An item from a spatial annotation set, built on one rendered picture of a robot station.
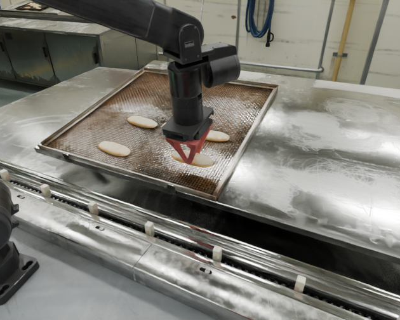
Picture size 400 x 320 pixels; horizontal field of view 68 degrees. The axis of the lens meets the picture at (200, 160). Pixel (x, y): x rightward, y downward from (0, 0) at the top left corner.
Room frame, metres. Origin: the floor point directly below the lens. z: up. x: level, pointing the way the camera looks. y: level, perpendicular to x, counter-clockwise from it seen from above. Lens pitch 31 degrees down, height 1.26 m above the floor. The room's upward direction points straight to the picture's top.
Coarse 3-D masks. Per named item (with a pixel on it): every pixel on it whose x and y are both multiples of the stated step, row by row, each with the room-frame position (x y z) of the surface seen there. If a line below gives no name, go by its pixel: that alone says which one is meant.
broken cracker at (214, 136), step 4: (212, 132) 0.68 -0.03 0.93; (216, 132) 0.68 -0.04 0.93; (220, 132) 0.68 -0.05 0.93; (208, 136) 0.66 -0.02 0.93; (212, 136) 0.66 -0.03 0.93; (216, 136) 0.66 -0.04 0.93; (220, 136) 0.66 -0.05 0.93; (224, 136) 0.66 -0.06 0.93; (228, 136) 0.66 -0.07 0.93; (212, 140) 0.65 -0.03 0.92; (216, 140) 0.65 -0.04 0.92; (220, 140) 0.65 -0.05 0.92; (224, 140) 0.65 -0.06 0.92
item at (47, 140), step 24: (144, 72) 1.10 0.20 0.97; (216, 96) 0.88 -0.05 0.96; (72, 120) 0.78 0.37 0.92; (96, 120) 0.79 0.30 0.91; (168, 120) 0.77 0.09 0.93; (216, 120) 0.75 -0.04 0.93; (72, 144) 0.68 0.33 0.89; (96, 144) 0.68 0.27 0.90; (168, 144) 0.66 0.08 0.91; (240, 144) 0.64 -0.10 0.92; (120, 168) 0.56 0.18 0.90; (192, 168) 0.56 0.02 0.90; (216, 168) 0.56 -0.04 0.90; (192, 192) 0.48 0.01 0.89; (216, 192) 0.48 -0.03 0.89
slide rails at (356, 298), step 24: (0, 168) 0.64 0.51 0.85; (24, 192) 0.54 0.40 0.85; (72, 192) 0.54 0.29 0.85; (96, 216) 0.46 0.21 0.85; (120, 216) 0.46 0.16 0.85; (192, 240) 0.39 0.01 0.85; (216, 264) 0.34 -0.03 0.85; (264, 264) 0.34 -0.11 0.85; (288, 288) 0.29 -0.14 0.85; (312, 288) 0.29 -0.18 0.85; (336, 288) 0.29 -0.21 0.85; (336, 312) 0.25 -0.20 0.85; (384, 312) 0.25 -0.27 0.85
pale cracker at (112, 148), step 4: (100, 144) 0.66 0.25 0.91; (104, 144) 0.66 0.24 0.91; (108, 144) 0.66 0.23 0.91; (112, 144) 0.65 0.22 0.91; (116, 144) 0.65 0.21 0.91; (120, 144) 0.66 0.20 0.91; (100, 148) 0.65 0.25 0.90; (104, 148) 0.64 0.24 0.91; (108, 148) 0.64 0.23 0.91; (112, 148) 0.64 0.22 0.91; (116, 148) 0.64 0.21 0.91; (120, 148) 0.64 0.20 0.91; (124, 148) 0.64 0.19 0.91; (108, 152) 0.63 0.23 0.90; (112, 152) 0.63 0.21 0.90; (116, 152) 0.62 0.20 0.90; (120, 152) 0.62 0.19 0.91; (124, 152) 0.62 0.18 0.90; (128, 152) 0.63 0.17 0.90
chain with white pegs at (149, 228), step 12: (12, 180) 0.60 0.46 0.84; (48, 192) 0.53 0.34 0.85; (72, 204) 0.51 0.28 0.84; (96, 204) 0.48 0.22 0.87; (108, 216) 0.47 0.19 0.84; (132, 228) 0.44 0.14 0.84; (168, 240) 0.40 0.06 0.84; (204, 252) 0.37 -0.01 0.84; (216, 252) 0.35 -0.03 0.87; (228, 264) 0.35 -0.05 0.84; (264, 276) 0.32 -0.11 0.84; (300, 276) 0.30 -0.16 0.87; (300, 288) 0.29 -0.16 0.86; (324, 300) 0.28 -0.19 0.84; (360, 312) 0.26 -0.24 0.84
